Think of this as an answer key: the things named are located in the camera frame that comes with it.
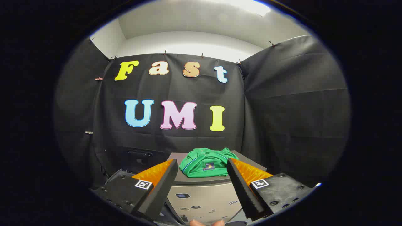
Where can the dark washing machine lid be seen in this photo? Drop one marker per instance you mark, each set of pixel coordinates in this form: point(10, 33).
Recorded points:
point(138, 160)

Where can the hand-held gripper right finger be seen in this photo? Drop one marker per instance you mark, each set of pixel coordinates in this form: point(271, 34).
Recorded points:
point(243, 188)

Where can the green shirt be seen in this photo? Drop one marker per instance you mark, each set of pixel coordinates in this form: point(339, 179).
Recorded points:
point(204, 163)

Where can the grey washing machine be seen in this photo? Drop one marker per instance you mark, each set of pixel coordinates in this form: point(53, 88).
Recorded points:
point(117, 175)

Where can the grey cabinet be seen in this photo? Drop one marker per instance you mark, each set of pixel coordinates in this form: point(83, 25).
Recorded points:
point(204, 194)

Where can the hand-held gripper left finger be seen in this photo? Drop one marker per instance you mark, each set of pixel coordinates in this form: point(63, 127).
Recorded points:
point(160, 188)

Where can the black backdrop cloth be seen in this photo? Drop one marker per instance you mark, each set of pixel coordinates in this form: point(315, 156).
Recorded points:
point(282, 110)

